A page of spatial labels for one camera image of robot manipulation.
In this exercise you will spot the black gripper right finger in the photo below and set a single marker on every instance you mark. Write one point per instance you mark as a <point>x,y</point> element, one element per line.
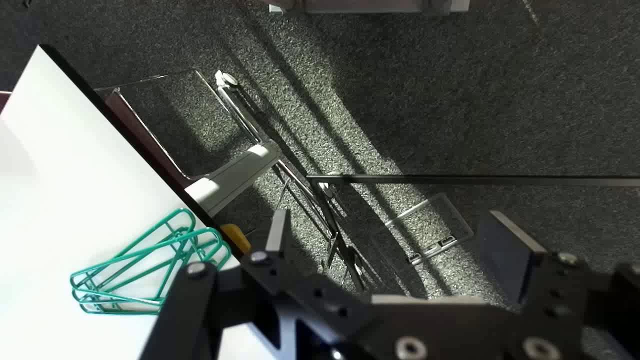
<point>526,272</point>

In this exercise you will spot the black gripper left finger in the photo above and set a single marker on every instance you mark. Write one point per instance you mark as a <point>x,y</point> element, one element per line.
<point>279,272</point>

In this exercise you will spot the green hangers on table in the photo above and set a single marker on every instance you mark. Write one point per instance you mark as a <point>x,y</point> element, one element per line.
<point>137,279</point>

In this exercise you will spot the white near table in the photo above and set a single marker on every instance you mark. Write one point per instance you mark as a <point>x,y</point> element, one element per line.
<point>72,192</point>

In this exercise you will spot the metal clothes rail stand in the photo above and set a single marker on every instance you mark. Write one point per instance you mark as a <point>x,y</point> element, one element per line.
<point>221,187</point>

